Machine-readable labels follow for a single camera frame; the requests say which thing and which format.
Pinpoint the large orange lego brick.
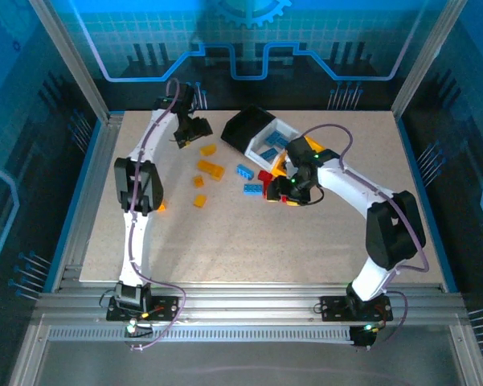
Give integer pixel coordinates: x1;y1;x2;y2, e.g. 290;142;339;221
195;159;226;181

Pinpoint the aluminium side rail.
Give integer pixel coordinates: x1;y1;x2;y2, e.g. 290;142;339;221
50;112;125;293

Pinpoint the white plastic bin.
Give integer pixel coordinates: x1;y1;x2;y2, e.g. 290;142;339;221
244;117;301;170

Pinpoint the aluminium corner post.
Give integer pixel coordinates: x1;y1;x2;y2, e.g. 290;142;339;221
28;0;110;124
391;0;469;118

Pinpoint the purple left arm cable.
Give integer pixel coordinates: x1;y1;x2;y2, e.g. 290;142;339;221
127;77;187;351

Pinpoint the wide aluminium frame rail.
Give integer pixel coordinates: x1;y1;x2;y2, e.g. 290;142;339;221
34;281;467;327

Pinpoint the blue table edge trim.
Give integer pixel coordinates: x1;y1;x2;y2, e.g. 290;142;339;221
396;116;459;294
43;118;102;293

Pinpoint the slotted grey cable duct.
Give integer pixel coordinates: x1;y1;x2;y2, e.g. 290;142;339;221
47;324;354;343

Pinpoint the black electronics box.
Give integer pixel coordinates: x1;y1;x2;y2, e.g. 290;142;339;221
350;323;383;350

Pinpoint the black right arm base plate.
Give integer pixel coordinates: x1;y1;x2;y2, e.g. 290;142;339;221
319;295;394;322

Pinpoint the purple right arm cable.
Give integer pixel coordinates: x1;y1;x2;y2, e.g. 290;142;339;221
301;123;431;351

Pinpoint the yellow plastic bin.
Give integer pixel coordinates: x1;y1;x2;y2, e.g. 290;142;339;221
272;135;335;178

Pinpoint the black plastic bin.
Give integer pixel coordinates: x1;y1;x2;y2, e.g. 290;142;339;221
220;105;276;154

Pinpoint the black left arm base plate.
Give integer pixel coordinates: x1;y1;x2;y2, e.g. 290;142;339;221
106;295;181;322

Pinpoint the aluminium lower frame rail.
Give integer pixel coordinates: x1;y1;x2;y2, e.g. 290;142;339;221
448;324;483;386
8;323;51;386

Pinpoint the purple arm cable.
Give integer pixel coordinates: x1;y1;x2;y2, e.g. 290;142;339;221
301;123;431;351
127;77;187;351

